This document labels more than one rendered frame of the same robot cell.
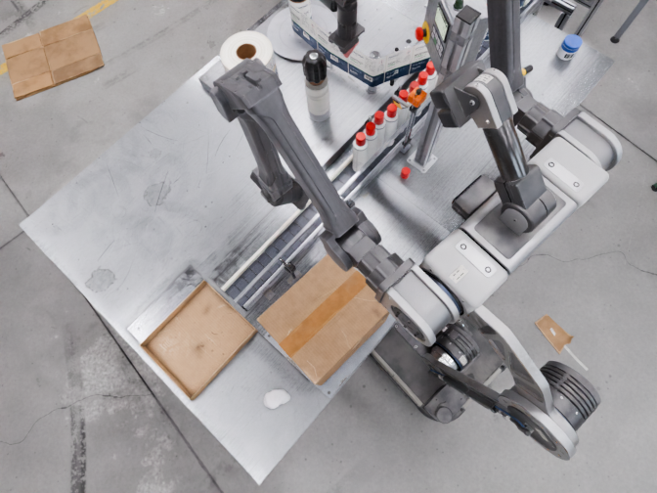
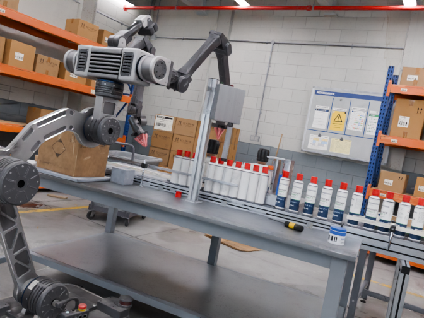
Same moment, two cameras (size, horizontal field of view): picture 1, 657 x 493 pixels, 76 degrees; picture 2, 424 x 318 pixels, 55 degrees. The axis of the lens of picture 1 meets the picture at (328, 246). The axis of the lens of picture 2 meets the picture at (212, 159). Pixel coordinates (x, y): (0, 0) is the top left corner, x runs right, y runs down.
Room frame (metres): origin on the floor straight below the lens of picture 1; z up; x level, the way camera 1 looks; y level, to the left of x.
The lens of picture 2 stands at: (-0.13, -2.42, 1.19)
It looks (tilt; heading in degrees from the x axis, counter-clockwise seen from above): 3 degrees down; 64
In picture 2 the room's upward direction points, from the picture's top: 10 degrees clockwise
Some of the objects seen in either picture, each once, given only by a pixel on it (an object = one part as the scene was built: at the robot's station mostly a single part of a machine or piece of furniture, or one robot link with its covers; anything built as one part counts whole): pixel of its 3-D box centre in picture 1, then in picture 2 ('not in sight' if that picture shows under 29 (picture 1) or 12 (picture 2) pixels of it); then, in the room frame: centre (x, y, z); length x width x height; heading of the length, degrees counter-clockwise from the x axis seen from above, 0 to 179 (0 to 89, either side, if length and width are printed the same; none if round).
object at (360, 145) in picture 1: (360, 153); (176, 166); (0.78, -0.15, 0.98); 0.05 x 0.05 x 0.20
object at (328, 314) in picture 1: (327, 320); (74, 148); (0.21, 0.03, 0.99); 0.30 x 0.24 x 0.27; 126
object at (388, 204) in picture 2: not in sight; (386, 212); (1.54, -1.04, 0.98); 0.05 x 0.05 x 0.20
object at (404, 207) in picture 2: not in sight; (402, 216); (1.59, -1.09, 0.98); 0.05 x 0.05 x 0.20
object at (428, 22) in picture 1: (452, 25); (225, 104); (0.89, -0.41, 1.38); 0.17 x 0.10 x 0.19; 6
